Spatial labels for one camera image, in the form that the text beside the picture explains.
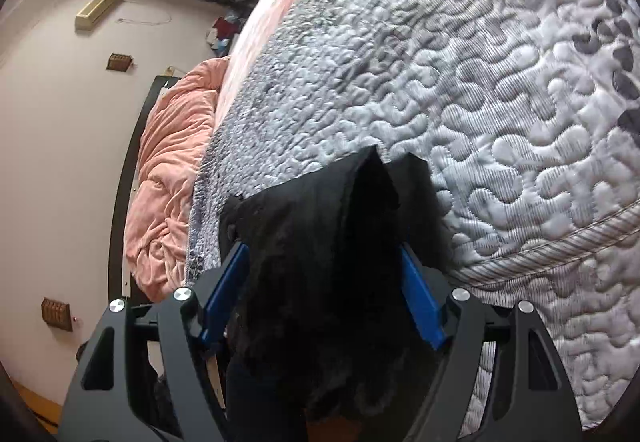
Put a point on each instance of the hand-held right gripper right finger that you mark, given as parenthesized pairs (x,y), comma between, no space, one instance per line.
(422,302)

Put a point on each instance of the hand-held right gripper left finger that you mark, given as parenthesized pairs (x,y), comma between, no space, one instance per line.
(225,294)

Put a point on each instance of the black pants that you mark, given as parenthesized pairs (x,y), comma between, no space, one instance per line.
(310,247)

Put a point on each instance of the peach fleece comforter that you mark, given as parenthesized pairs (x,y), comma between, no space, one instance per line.
(170,162)

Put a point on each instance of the dark bed headboard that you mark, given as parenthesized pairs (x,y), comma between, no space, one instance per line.
(131,157)

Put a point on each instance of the grey quilted bedspread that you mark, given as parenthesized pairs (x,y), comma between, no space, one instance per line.
(450,72)

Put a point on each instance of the colourful clutter pile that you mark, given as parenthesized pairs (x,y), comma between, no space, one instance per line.
(226,32)

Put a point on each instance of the pink bed sheet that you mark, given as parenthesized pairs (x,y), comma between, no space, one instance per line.
(260,22)

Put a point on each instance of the brown wall switch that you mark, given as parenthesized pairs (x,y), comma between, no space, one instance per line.
(118,62)
(56,313)

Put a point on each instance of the yellow wall fixture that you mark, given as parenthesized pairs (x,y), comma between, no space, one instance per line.
(97,8)

